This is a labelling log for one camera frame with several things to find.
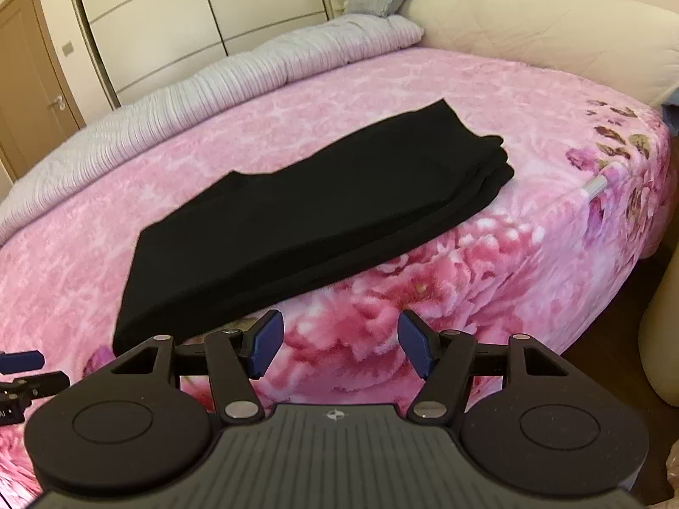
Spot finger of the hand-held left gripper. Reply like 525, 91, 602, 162
0, 350, 71, 398

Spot chrome metal tube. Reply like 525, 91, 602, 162
582, 163, 623, 198

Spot brown wooden door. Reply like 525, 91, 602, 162
0, 0, 87, 184

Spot black pants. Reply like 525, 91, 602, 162
111, 98, 516, 353

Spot pink floral blanket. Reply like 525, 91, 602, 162
0, 45, 670, 489

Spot pale lilac ribbed duvet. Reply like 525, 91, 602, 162
0, 13, 425, 245

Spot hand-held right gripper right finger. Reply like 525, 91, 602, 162
398, 310, 567, 426

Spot white sliding door wardrobe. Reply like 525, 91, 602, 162
64, 0, 340, 109

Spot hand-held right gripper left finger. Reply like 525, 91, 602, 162
111, 309, 284, 425

